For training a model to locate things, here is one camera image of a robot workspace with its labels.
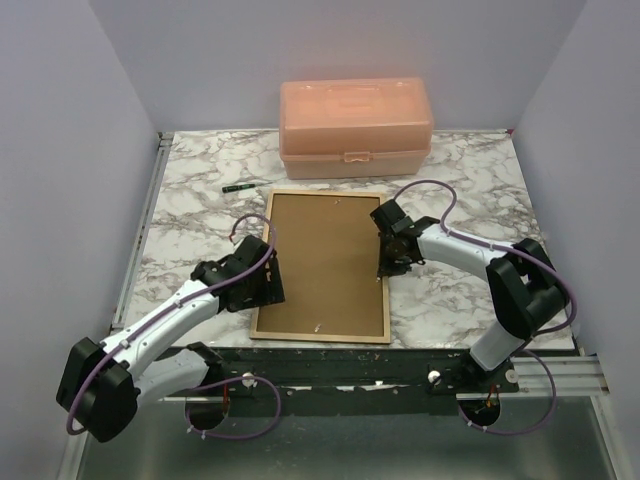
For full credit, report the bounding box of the rectangular picture frame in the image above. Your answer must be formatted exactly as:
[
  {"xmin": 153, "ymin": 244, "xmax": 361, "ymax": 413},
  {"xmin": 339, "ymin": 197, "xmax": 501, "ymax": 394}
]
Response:
[{"xmin": 248, "ymin": 187, "xmax": 394, "ymax": 345}]

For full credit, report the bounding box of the brown cardboard backing sheet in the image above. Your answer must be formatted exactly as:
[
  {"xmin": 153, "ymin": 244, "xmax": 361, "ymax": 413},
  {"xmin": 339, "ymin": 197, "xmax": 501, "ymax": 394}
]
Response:
[{"xmin": 255, "ymin": 193, "xmax": 385, "ymax": 337}]

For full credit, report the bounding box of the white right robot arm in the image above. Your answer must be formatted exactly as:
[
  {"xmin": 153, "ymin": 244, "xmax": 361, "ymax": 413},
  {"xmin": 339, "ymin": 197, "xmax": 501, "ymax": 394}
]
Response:
[{"xmin": 370, "ymin": 200, "xmax": 569, "ymax": 392}]

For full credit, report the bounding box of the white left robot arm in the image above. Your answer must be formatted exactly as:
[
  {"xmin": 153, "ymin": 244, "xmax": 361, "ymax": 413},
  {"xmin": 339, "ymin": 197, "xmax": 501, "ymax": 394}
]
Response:
[{"xmin": 56, "ymin": 235, "xmax": 285, "ymax": 442}]

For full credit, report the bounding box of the small green black screwdriver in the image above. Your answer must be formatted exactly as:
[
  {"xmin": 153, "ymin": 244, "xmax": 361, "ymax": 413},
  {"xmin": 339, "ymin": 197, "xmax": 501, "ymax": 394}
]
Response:
[{"xmin": 221, "ymin": 182, "xmax": 268, "ymax": 194}]

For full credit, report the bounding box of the orange translucent plastic toolbox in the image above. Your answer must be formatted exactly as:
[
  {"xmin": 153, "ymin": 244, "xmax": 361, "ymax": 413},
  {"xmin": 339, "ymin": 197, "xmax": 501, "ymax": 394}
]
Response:
[{"xmin": 279, "ymin": 77, "xmax": 434, "ymax": 180}]

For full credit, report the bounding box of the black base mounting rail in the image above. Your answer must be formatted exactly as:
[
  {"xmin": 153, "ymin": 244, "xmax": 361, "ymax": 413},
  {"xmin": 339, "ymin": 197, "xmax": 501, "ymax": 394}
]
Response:
[{"xmin": 99, "ymin": 344, "xmax": 521, "ymax": 419}]

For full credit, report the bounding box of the aluminium extrusion frame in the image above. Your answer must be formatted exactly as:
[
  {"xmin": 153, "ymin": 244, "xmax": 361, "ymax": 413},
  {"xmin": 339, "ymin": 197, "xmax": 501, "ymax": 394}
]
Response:
[{"xmin": 60, "ymin": 130, "xmax": 615, "ymax": 479}]

